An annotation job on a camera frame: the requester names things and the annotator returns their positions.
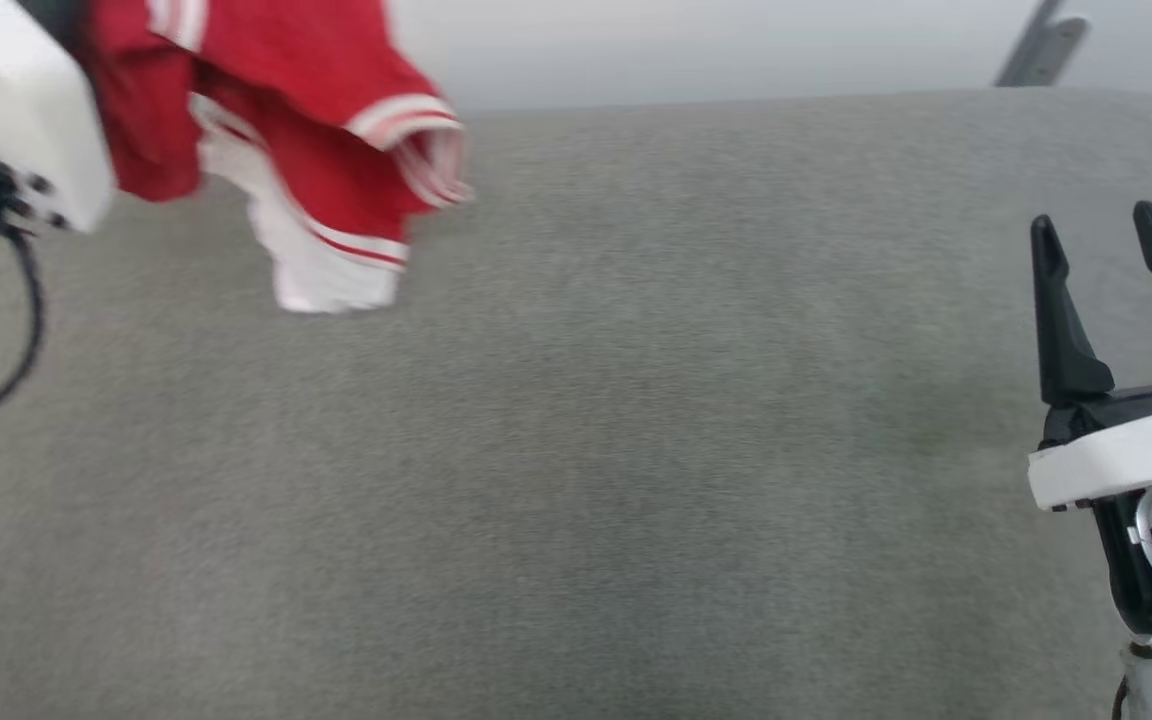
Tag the grey metal post with bracket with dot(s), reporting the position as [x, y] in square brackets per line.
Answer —
[1041, 45]

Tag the red and white garment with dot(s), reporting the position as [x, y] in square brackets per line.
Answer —
[276, 70]

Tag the grey fabric sofa cushion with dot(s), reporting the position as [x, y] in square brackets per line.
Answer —
[576, 450]

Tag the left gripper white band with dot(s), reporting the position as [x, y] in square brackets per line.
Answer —
[26, 110]

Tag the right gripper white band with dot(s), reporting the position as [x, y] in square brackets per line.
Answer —
[1126, 455]

